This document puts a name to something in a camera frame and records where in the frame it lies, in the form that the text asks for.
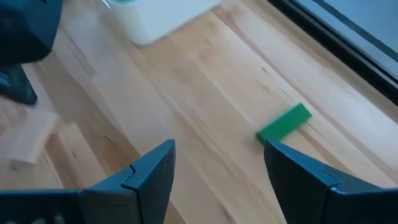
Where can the black aluminium table frame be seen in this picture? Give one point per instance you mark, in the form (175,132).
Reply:
(342,49)

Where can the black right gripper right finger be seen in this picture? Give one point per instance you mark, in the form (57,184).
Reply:
(304,193)

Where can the white plastic bin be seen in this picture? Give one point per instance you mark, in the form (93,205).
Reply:
(164,18)

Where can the natural rectangular wooden block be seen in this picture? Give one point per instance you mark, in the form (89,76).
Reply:
(29,137)

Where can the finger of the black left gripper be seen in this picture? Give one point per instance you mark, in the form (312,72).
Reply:
(15,85)

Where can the green rectangular wooden block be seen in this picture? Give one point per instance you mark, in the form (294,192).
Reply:
(284,124)

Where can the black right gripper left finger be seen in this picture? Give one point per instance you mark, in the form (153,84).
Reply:
(140,193)

